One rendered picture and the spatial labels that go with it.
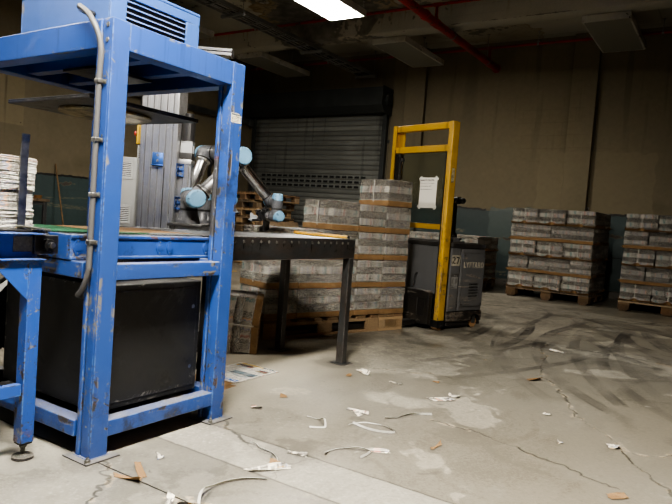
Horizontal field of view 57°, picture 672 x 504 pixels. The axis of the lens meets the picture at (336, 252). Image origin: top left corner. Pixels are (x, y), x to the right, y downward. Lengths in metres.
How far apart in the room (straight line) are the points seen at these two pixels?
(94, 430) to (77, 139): 9.20
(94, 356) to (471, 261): 4.14
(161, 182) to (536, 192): 7.73
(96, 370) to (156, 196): 2.20
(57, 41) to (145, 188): 1.95
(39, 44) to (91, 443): 1.49
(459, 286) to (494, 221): 5.45
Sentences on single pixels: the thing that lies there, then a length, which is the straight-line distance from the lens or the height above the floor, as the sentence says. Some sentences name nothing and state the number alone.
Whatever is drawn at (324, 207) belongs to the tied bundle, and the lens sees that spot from 4.92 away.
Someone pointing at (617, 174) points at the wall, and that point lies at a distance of 10.75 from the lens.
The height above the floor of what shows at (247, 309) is 0.29.
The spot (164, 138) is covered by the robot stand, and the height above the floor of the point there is 1.38.
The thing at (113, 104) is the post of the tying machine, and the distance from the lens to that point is 2.32.
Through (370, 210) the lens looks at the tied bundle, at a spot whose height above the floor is 1.01.
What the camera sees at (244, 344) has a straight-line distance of 4.10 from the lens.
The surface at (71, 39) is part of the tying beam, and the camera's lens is 2.54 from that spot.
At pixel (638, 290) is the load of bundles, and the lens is 8.97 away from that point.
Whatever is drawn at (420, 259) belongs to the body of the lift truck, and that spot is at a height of 0.60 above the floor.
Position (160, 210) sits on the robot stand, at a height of 0.89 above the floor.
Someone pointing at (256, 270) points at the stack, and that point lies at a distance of 4.64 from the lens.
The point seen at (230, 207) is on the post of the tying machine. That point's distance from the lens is 2.71.
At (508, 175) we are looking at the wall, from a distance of 11.15.
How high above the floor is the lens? 0.92
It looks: 3 degrees down
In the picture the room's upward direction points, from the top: 4 degrees clockwise
